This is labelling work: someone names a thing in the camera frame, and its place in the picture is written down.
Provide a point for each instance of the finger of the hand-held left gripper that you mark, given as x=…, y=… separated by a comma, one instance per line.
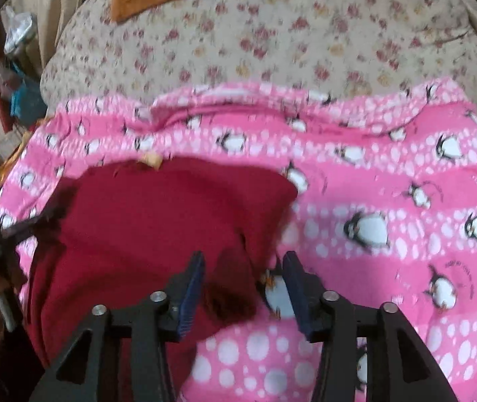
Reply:
x=39, y=217

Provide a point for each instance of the blue packet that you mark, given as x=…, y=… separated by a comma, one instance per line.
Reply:
x=29, y=98

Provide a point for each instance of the pink penguin print blanket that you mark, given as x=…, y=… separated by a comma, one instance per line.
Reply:
x=389, y=176

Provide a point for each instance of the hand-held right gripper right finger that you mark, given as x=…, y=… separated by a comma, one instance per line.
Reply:
x=293, y=297

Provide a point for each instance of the beige curtain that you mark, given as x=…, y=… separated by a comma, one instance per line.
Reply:
x=49, y=12

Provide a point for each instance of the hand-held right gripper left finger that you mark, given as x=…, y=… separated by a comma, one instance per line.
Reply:
x=194, y=291

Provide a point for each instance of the clear plastic bag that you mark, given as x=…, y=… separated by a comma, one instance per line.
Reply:
x=18, y=29

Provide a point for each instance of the floral beige bedsheet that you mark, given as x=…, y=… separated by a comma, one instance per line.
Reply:
x=305, y=29

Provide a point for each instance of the dark red garment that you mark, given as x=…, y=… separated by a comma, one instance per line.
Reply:
x=146, y=217

